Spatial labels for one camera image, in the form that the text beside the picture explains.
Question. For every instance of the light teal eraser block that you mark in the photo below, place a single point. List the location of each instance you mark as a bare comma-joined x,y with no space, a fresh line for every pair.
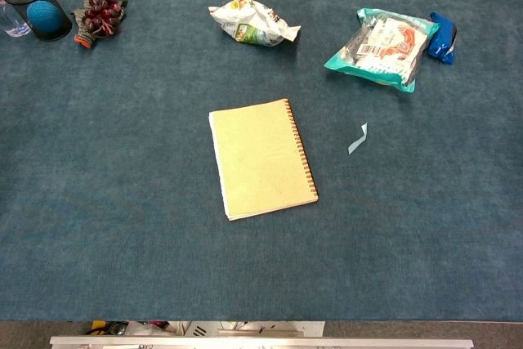
354,145

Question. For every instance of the crumpled white snack bag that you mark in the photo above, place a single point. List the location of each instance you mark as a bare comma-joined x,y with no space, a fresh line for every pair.
249,22

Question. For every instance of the teal clear snack package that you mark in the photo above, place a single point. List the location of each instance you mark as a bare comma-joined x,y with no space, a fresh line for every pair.
380,55

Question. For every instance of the kraft spiral notebook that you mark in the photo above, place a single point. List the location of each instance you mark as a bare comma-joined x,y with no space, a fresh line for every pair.
261,161

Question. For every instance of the blue table cloth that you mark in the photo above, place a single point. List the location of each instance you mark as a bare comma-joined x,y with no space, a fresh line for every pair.
122,181

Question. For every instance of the dark red grape bunch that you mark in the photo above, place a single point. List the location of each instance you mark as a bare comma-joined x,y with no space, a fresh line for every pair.
104,12

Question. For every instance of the red grapes bunch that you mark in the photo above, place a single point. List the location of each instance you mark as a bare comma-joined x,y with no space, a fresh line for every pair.
83,36

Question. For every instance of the blue snack packet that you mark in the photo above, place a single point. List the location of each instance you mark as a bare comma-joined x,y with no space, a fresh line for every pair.
441,38

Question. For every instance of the blue textured ball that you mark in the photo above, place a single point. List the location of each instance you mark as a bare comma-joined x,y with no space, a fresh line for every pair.
45,16

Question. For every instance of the clear plastic bottle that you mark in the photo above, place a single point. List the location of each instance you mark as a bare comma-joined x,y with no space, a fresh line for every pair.
10,24

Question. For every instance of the blue ball in holder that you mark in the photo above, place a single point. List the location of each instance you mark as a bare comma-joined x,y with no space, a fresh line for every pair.
18,1

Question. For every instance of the aluminium profile rail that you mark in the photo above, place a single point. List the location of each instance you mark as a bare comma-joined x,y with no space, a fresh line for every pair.
261,343

